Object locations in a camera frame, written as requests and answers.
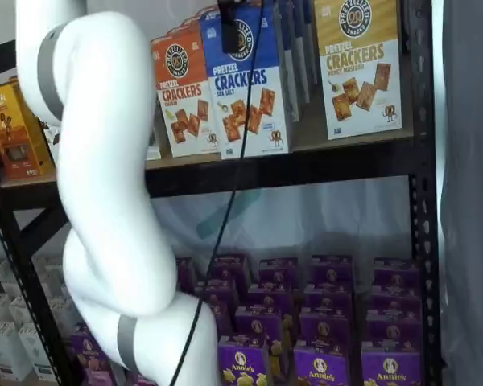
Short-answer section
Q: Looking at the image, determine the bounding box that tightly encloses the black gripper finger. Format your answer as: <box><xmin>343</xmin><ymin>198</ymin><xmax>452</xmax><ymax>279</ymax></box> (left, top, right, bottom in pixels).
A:
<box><xmin>217</xmin><ymin>0</ymin><xmax>248</xmax><ymax>54</ymax></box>

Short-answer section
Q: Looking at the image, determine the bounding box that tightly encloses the orange cheddar crackers box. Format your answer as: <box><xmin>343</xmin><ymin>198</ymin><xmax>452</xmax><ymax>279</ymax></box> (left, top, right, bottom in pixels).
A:
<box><xmin>150</xmin><ymin>26</ymin><xmax>223</xmax><ymax>159</ymax></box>
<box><xmin>166</xmin><ymin>11</ymin><xmax>210</xmax><ymax>39</ymax></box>

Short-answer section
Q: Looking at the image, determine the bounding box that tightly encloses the yellow honey mustard crackers box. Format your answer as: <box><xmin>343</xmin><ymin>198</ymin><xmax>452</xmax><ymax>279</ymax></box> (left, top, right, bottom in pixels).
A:
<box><xmin>313</xmin><ymin>0</ymin><xmax>404</xmax><ymax>141</ymax></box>

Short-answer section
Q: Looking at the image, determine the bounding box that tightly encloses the wooden shelf board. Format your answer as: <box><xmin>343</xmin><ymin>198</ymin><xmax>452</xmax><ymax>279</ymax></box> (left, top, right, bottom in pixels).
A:
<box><xmin>0</xmin><ymin>133</ymin><xmax>415</xmax><ymax>189</ymax></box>

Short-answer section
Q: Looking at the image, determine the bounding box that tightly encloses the purple Annie's snack box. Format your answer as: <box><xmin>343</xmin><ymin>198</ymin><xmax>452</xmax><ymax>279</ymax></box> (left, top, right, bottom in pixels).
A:
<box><xmin>369</xmin><ymin>284</ymin><xmax>423</xmax><ymax>311</ymax></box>
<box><xmin>303</xmin><ymin>284</ymin><xmax>353</xmax><ymax>314</ymax></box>
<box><xmin>361</xmin><ymin>351</ymin><xmax>423</xmax><ymax>386</ymax></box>
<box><xmin>372</xmin><ymin>257</ymin><xmax>420</xmax><ymax>287</ymax></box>
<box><xmin>214</xmin><ymin>253</ymin><xmax>251</xmax><ymax>283</ymax></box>
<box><xmin>292</xmin><ymin>348</ymin><xmax>349</xmax><ymax>386</ymax></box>
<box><xmin>311</xmin><ymin>254</ymin><xmax>353</xmax><ymax>287</ymax></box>
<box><xmin>234</xmin><ymin>306</ymin><xmax>283</xmax><ymax>346</ymax></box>
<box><xmin>217</xmin><ymin>343</ymin><xmax>269</xmax><ymax>386</ymax></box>
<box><xmin>175</xmin><ymin>257</ymin><xmax>197</xmax><ymax>294</ymax></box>
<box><xmin>246</xmin><ymin>282</ymin><xmax>293</xmax><ymax>310</ymax></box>
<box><xmin>365</xmin><ymin>308</ymin><xmax>423</xmax><ymax>353</ymax></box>
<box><xmin>299</xmin><ymin>310</ymin><xmax>353</xmax><ymax>351</ymax></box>
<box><xmin>258</xmin><ymin>257</ymin><xmax>299</xmax><ymax>285</ymax></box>
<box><xmin>69</xmin><ymin>322</ymin><xmax>118</xmax><ymax>386</ymax></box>
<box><xmin>208</xmin><ymin>304</ymin><xmax>235</xmax><ymax>339</ymax></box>
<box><xmin>192</xmin><ymin>278</ymin><xmax>239</xmax><ymax>307</ymax></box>

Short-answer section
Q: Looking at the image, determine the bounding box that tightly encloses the orange-brown snack box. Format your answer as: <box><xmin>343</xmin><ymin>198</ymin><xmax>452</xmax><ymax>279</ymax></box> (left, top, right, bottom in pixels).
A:
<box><xmin>0</xmin><ymin>81</ymin><xmax>54</xmax><ymax>180</ymax></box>

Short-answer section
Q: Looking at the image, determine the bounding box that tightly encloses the black metal shelf rack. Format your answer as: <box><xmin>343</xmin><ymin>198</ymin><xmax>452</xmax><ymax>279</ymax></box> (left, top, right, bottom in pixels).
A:
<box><xmin>0</xmin><ymin>0</ymin><xmax>444</xmax><ymax>386</ymax></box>

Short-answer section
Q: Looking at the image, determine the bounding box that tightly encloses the white banner with teal logo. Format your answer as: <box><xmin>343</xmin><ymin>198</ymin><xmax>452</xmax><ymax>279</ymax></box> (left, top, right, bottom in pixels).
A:
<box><xmin>147</xmin><ymin>175</ymin><xmax>412</xmax><ymax>265</ymax></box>

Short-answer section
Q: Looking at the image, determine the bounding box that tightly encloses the grey fabric curtain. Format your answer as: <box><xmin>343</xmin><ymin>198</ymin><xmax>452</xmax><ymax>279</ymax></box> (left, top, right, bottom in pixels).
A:
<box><xmin>432</xmin><ymin>0</ymin><xmax>483</xmax><ymax>386</ymax></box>

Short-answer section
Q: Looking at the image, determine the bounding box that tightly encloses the black cable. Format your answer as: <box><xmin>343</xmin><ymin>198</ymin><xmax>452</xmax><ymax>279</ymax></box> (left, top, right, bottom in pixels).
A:
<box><xmin>171</xmin><ymin>0</ymin><xmax>269</xmax><ymax>386</ymax></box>

